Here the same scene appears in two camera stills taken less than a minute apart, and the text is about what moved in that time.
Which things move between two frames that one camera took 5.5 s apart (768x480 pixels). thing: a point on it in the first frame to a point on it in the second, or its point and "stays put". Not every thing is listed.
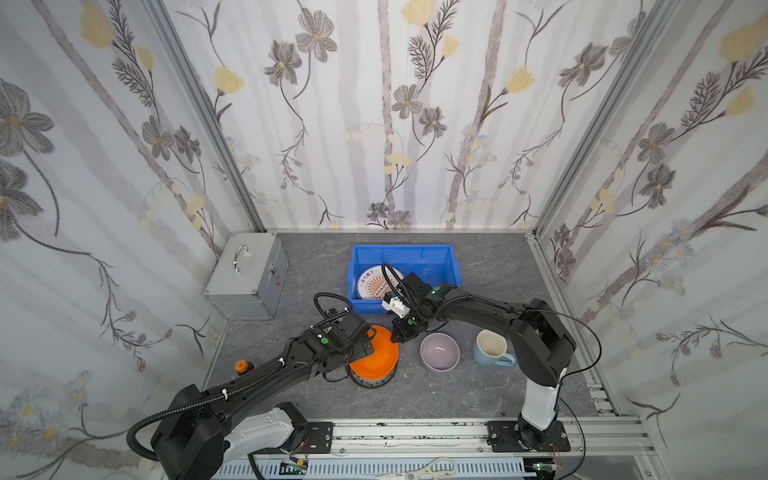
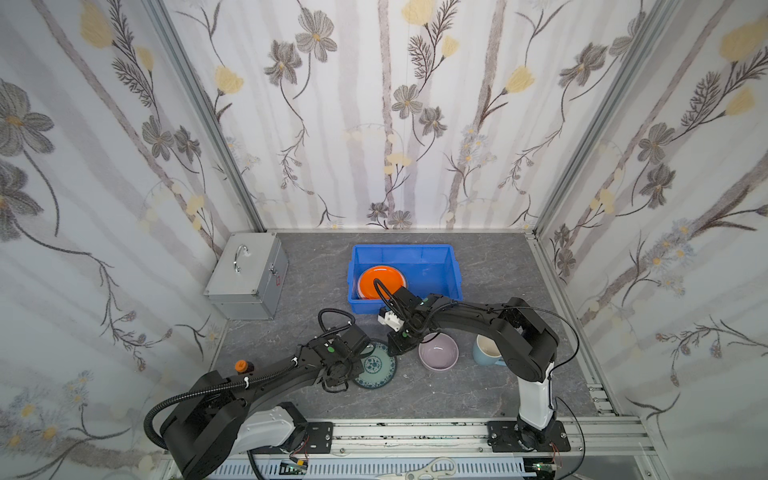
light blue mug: [490, 348] stays put
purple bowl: [440, 352] stays put
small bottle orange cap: [242, 366] stays put
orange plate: [384, 359] to [390, 276]
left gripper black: [360, 345] to [358, 352]
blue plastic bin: [435, 262] stays put
